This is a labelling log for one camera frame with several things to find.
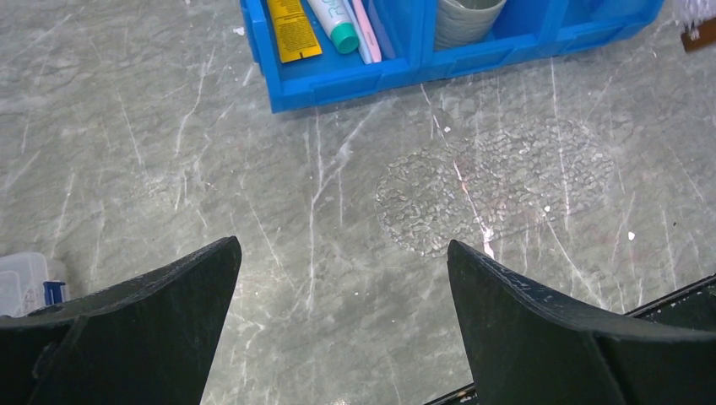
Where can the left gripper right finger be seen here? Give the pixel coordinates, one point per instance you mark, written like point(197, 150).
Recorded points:
point(570, 335)

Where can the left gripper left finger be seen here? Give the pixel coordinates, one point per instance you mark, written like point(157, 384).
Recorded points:
point(148, 340)

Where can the blue three-compartment bin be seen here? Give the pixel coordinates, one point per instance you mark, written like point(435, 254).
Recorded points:
point(523, 31)

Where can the grey ceramic mug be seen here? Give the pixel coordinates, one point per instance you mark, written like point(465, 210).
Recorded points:
point(462, 23)

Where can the clear acrylic toothbrush holder tray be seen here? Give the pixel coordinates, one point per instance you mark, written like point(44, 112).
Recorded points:
point(697, 21)

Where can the yellow toothpaste tube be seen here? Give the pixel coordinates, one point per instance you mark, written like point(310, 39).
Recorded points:
point(295, 37)

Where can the pink toothbrush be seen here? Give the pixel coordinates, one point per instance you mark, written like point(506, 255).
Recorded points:
point(369, 47)

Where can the white green-capped toothpaste tube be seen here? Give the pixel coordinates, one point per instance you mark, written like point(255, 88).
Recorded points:
point(335, 21)

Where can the clear plastic screw box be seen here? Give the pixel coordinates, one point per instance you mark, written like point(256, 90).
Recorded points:
point(30, 281)

